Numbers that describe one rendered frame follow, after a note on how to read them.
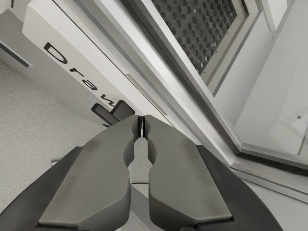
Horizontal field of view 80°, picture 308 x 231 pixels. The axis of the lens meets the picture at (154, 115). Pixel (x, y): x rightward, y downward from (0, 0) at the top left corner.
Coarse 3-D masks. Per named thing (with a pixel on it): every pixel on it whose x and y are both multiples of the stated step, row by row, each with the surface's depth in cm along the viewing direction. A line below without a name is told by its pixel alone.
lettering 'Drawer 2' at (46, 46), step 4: (48, 44) 22; (44, 48) 24; (48, 48) 23; (60, 60) 25; (64, 60) 24; (72, 68) 25; (84, 80) 27; (92, 84) 26; (92, 88) 28; (96, 88) 27; (100, 96) 29; (104, 96) 28; (108, 100) 29
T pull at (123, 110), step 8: (96, 104) 22; (120, 104) 24; (96, 112) 22; (104, 112) 23; (112, 112) 24; (120, 112) 24; (128, 112) 25; (104, 120) 23; (112, 120) 24; (120, 120) 24
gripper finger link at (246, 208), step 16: (208, 160) 8; (224, 176) 8; (224, 192) 7; (240, 192) 7; (240, 208) 6; (256, 208) 6; (208, 224) 6; (224, 224) 6; (240, 224) 6; (256, 224) 6; (272, 224) 6
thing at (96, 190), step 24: (96, 144) 9; (120, 144) 9; (72, 168) 8; (96, 168) 8; (120, 168) 8; (72, 192) 7; (96, 192) 7; (120, 192) 7; (48, 216) 6; (72, 216) 6; (96, 216) 6; (120, 216) 7
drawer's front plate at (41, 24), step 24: (48, 0) 17; (24, 24) 21; (48, 24) 17; (72, 24) 18; (72, 48) 19; (96, 48) 20; (72, 72) 27; (96, 72) 21; (120, 72) 22; (96, 96) 31; (120, 96) 24
